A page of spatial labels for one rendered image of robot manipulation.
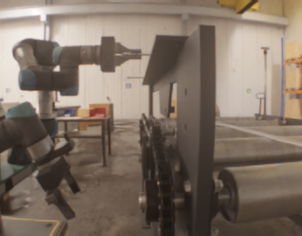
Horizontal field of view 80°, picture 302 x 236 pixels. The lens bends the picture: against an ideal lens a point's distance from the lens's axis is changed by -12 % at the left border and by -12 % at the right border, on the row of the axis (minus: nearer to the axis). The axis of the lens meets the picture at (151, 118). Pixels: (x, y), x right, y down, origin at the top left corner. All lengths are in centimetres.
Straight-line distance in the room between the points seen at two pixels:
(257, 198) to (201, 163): 15
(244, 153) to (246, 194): 33
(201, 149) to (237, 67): 1225
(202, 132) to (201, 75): 8
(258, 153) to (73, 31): 1176
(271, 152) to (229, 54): 1176
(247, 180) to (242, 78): 1222
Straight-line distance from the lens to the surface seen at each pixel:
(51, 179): 57
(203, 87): 29
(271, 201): 43
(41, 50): 110
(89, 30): 1191
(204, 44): 30
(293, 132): 123
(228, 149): 69
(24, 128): 57
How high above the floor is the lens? 105
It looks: 5 degrees down
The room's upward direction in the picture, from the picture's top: straight up
